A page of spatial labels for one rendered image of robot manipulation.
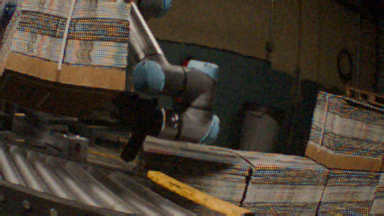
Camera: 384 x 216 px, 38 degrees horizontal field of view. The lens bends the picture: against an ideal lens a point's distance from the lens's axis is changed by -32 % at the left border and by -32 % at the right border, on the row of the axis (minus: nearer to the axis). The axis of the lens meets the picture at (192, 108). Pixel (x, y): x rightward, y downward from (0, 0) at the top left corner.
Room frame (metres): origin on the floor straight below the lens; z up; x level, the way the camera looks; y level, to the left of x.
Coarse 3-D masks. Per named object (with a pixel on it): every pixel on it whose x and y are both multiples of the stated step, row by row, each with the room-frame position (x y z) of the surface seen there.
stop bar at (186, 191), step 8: (152, 176) 1.59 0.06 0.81; (160, 176) 1.56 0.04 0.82; (160, 184) 1.55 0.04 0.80; (168, 184) 1.51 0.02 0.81; (176, 184) 1.48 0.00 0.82; (184, 184) 1.50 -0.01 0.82; (176, 192) 1.48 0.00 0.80; (184, 192) 1.44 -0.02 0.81; (192, 192) 1.42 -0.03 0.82; (200, 192) 1.42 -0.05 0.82; (200, 200) 1.38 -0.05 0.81; (208, 200) 1.35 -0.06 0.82; (216, 200) 1.34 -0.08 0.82; (216, 208) 1.32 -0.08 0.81; (224, 208) 1.29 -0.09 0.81; (232, 208) 1.27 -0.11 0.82; (240, 208) 1.27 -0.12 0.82
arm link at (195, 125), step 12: (180, 108) 1.87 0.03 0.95; (192, 108) 1.84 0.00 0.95; (180, 120) 1.82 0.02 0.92; (192, 120) 1.84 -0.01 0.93; (204, 120) 1.84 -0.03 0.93; (216, 120) 1.87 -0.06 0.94; (180, 132) 1.82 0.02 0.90; (192, 132) 1.83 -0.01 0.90; (204, 132) 1.85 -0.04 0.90; (216, 132) 1.86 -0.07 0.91
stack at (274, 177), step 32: (160, 160) 1.95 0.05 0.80; (192, 160) 1.96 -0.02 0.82; (224, 160) 2.00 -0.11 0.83; (256, 160) 2.10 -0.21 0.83; (288, 160) 2.21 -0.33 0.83; (160, 192) 1.95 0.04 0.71; (224, 192) 1.97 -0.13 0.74; (256, 192) 1.99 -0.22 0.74; (288, 192) 2.01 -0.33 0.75; (320, 192) 2.02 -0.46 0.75; (352, 192) 2.04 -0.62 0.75
